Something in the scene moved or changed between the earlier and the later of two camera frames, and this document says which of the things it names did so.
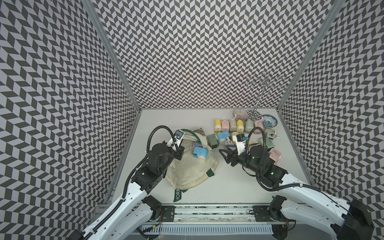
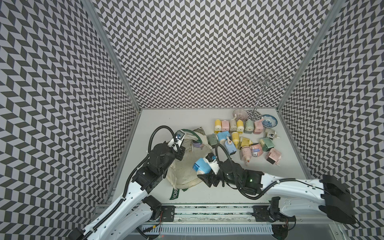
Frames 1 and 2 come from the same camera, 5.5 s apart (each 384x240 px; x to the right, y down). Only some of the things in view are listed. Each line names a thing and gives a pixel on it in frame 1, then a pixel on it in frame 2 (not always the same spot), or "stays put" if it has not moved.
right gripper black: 233,155 -> 207,178
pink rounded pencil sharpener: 225,125 stays put
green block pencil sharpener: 269,143 stays put
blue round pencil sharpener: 223,135 stays put
